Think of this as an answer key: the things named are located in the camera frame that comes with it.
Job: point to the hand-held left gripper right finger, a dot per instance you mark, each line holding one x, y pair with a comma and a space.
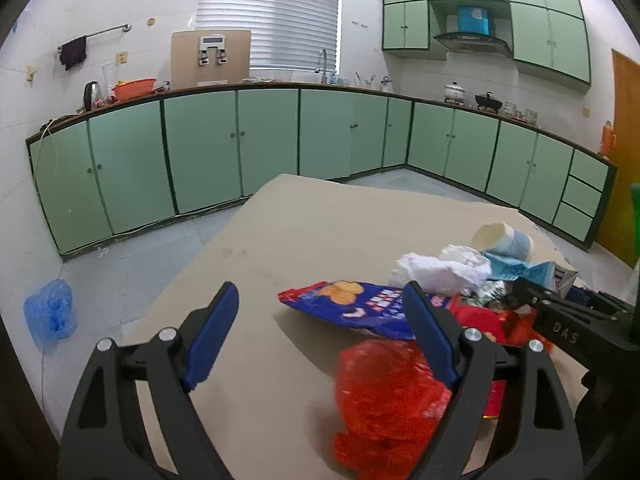
430, 335

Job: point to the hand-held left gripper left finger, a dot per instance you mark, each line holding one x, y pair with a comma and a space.
215, 340

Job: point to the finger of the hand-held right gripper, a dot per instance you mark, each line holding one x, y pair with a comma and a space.
565, 327
612, 302

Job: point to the red packet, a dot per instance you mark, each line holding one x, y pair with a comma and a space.
480, 322

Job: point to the white tissue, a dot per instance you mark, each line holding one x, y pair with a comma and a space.
440, 270

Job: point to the foil wrapper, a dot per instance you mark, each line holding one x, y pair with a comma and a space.
492, 292

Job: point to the light blue paper carton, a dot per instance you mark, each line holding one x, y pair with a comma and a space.
515, 270

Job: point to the red plastic bag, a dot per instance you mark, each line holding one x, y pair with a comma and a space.
380, 395

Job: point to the blue snack bag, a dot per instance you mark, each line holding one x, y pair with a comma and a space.
350, 305

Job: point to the white blue paper cup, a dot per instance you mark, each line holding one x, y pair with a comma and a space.
505, 242

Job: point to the orange bottle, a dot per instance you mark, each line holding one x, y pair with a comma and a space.
606, 140

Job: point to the blue plastic bag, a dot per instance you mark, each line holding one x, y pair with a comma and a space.
50, 310

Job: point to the wooden door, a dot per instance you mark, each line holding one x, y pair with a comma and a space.
625, 135

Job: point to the green base cabinets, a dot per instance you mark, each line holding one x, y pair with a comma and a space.
200, 150

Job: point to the glass jar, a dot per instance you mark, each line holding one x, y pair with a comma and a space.
510, 110
531, 116

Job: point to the black wok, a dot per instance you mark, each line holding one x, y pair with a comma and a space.
487, 101

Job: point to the white cooking pot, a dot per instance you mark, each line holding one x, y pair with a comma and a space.
454, 92

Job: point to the utensil holder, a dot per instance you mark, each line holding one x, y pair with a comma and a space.
367, 82

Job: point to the orange basin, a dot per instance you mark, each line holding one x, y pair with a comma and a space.
132, 90

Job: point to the steel kettle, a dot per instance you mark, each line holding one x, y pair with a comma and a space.
92, 96

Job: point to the wooden board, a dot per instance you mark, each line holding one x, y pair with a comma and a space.
185, 60

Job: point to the clear plastic pitcher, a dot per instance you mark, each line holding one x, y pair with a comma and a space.
109, 77

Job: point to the metal faucet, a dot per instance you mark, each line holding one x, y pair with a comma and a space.
325, 67

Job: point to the range hood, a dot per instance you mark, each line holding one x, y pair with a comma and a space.
470, 42

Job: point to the white grey device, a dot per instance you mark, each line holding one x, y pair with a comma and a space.
212, 42

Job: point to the blue box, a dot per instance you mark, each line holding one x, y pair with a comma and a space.
472, 20

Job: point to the dark towel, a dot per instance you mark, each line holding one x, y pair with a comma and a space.
72, 52

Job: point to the metal towel bar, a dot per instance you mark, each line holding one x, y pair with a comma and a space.
107, 31

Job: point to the white window blind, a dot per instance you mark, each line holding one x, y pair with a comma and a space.
270, 5

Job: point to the green wall cabinets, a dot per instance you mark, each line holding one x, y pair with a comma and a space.
530, 35

